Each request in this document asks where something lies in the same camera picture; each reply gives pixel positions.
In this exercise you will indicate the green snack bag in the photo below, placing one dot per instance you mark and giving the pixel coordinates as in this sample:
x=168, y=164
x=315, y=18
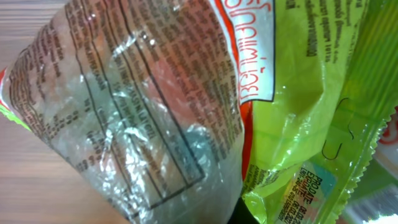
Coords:
x=173, y=110

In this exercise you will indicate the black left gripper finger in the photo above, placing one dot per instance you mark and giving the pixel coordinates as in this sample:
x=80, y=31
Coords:
x=241, y=214

